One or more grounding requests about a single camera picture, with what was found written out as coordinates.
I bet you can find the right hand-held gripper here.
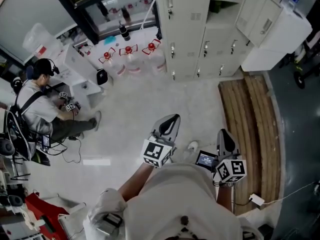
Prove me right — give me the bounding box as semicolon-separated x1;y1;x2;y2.
212;128;248;185

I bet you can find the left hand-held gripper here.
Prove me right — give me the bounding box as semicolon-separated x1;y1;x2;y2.
142;113;181;169

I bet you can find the person's left forearm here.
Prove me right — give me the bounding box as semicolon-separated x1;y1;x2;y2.
116;161;157;203

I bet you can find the person's right forearm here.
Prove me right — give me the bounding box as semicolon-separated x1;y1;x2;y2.
215;183;236;213

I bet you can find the small black screen device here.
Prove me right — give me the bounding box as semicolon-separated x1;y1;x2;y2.
194;149;219;173

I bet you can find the person's white shoe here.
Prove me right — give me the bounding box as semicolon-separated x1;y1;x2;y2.
187;140;200;152

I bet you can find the white power adapter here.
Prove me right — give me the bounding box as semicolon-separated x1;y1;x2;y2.
248;193;266;206

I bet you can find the wooden slat pallet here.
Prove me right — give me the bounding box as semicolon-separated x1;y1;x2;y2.
217;74;283;216

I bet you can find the person's white shirt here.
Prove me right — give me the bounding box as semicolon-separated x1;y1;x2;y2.
87;161;256;240

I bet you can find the grey waist pouch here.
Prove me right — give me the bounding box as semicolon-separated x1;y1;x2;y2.
95;211;124;236

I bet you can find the large red-capped water jug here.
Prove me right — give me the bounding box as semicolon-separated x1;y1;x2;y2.
118;43;143;75
98;47;127;78
141;38;167;75

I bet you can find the black and white round bin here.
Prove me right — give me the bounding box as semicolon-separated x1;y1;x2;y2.
95;68;109;86

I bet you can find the white desk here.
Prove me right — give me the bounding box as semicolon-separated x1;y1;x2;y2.
53;43;104;110

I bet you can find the grey metal locker cabinet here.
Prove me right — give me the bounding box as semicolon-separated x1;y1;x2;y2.
153;0;285;82

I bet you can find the black thermos bottle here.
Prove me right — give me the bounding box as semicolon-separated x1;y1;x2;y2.
118;20;132;42

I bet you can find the black scooter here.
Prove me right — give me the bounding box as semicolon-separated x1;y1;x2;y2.
291;32;320;90

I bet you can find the white box cabinet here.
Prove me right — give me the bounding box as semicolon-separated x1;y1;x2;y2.
240;7;314;73

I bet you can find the clear empty water barrel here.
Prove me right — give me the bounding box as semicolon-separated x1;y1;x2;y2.
21;22;62;58

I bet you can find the white cable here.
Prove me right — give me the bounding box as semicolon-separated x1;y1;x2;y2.
263;180;319;205

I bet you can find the black cable on floor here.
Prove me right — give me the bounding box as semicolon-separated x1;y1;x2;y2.
46;135;83;164

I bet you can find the red plastic frame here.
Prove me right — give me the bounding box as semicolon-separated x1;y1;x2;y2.
24;192;71;240

